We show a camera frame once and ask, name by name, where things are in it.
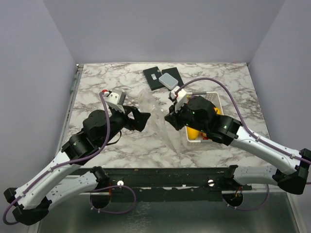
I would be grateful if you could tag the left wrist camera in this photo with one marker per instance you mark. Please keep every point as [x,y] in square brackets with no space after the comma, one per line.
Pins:
[115,100]

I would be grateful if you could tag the black flat box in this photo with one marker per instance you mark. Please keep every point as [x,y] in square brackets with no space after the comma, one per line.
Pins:
[175,73]

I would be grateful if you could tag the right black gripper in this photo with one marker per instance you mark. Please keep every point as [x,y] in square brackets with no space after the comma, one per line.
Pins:
[172,117]

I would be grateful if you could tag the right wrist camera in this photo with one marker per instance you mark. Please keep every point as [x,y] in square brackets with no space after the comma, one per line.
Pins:
[178,98]

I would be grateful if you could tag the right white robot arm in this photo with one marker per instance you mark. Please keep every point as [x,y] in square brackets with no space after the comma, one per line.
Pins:
[288,168]

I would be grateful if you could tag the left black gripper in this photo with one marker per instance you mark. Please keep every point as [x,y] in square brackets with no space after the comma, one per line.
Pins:
[139,121]

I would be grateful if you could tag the red yellow toy fruit cluster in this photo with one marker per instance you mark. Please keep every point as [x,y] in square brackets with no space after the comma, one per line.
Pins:
[204,136]

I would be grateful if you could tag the aluminium extrusion right front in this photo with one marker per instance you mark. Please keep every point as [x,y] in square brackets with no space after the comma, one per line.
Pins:
[264,187]

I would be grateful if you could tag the black box with label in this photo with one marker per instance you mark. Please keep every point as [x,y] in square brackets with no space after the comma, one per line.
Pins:
[152,76]

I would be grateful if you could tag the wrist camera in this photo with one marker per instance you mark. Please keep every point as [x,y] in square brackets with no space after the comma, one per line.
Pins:
[115,100]
[178,98]

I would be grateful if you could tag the clear polka dot zip bag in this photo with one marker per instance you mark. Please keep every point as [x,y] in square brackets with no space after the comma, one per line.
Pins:
[157,104]

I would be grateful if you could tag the aluminium rail left edge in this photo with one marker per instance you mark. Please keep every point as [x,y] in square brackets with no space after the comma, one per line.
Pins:
[73,93]

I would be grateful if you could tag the yellow toy bell pepper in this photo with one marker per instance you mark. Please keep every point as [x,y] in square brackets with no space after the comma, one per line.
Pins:
[217,110]

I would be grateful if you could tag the yellow toy lemon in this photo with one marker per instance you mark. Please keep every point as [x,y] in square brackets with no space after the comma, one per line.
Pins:
[192,133]

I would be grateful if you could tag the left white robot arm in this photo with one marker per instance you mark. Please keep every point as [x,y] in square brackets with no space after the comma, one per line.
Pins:
[32,201]

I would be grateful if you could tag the white grey small device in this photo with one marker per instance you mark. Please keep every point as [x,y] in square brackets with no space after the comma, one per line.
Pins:
[168,81]

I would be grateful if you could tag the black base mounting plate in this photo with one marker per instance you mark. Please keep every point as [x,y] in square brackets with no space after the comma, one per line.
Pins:
[182,184]

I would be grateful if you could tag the white perforated plastic basket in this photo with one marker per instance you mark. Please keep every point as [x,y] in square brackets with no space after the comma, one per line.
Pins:
[212,97]

